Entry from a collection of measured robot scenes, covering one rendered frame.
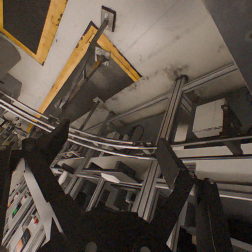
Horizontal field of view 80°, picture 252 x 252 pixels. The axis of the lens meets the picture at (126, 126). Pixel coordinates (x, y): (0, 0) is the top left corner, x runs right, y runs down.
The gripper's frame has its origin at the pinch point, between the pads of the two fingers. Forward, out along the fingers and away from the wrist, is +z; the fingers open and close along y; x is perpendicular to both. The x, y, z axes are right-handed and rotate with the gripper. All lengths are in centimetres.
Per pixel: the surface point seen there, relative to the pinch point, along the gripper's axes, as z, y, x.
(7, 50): 171, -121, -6
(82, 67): 93, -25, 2
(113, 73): 136, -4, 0
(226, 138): 17.2, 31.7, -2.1
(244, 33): 18.6, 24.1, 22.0
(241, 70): 21.8, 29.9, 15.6
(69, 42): 140, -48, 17
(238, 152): 18.9, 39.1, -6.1
